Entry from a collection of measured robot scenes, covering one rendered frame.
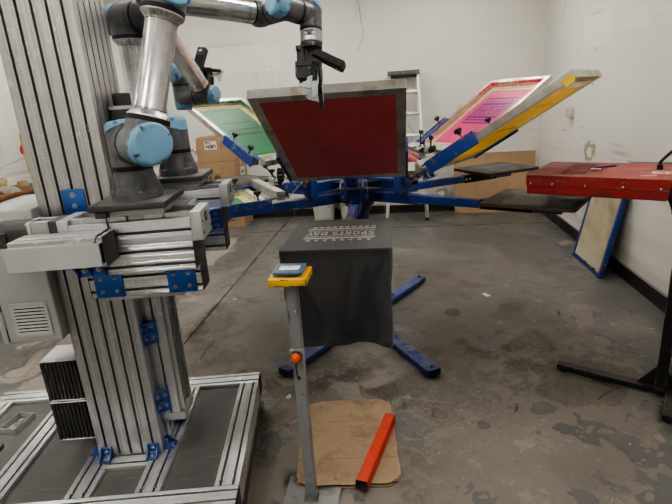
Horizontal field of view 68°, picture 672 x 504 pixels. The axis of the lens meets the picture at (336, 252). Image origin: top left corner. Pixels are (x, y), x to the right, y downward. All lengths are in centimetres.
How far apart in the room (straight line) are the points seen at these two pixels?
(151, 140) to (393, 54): 524
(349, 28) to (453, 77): 138
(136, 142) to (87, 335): 85
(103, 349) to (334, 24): 523
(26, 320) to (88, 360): 25
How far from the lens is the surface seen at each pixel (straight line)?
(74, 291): 197
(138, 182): 158
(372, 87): 187
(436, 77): 648
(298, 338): 177
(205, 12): 174
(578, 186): 248
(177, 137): 205
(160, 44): 150
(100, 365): 208
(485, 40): 657
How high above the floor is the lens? 151
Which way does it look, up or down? 17 degrees down
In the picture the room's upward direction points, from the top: 4 degrees counter-clockwise
